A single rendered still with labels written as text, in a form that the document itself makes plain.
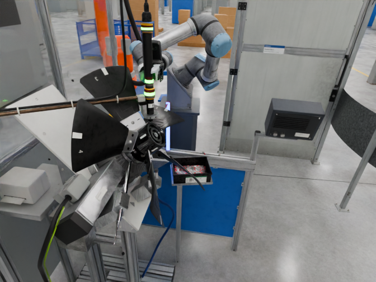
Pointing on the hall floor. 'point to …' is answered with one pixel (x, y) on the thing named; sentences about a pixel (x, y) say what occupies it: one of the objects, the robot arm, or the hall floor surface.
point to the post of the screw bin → (178, 222)
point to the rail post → (241, 210)
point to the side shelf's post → (63, 255)
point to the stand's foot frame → (116, 275)
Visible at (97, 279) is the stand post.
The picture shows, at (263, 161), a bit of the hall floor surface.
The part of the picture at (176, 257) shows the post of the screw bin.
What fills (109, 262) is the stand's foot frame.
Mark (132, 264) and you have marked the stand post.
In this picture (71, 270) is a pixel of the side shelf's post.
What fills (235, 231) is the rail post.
